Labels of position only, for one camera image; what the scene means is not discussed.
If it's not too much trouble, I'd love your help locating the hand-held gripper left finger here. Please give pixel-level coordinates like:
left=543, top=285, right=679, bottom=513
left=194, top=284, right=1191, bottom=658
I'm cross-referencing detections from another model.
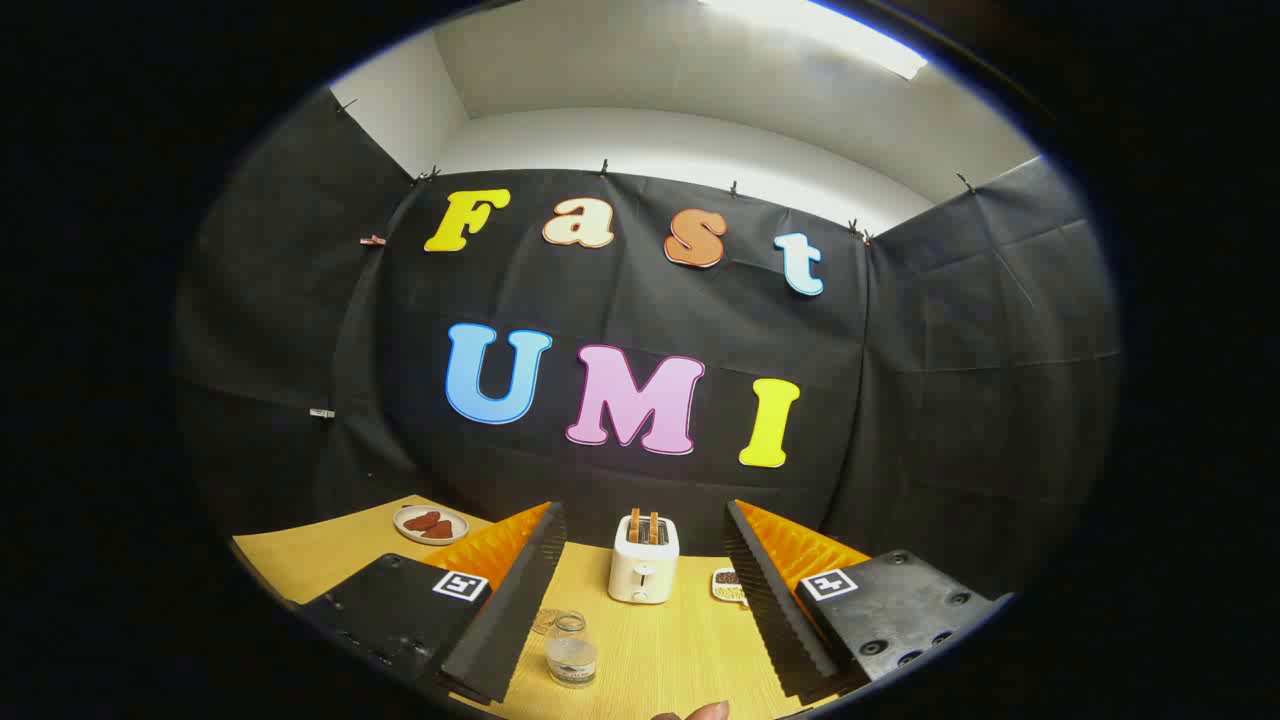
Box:
left=300, top=500, right=568, bottom=706

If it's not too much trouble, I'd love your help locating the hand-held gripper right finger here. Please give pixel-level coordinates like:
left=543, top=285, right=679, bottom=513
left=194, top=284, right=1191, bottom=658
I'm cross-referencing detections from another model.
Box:
left=722, top=498, right=1013, bottom=706

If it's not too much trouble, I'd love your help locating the clear plastic bottle green label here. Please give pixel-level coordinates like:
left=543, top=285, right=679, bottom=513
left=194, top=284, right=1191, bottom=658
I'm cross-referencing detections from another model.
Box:
left=545, top=611, right=599, bottom=689

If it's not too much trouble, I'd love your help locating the white toaster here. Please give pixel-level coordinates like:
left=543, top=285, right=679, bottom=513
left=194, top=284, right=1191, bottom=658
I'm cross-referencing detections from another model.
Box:
left=608, top=513, right=681, bottom=605

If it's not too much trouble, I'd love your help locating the small round beige plate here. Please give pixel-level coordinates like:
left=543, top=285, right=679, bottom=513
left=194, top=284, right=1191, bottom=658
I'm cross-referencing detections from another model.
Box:
left=393, top=504, right=470, bottom=546

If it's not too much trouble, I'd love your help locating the wooden table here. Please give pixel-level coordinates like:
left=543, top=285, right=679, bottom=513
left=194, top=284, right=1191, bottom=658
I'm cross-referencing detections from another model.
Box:
left=232, top=494, right=871, bottom=720

